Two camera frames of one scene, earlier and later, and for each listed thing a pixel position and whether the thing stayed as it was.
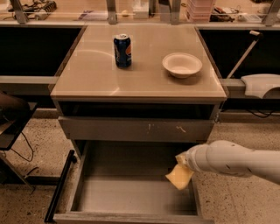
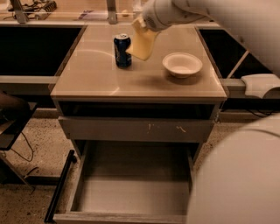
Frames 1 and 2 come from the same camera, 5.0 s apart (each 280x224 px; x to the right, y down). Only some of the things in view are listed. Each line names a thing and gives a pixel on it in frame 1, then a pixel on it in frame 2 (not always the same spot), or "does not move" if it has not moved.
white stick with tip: [259, 37] does not move
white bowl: [181, 65] does not move
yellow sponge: [180, 176] -> [143, 40]
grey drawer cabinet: [136, 96] does not move
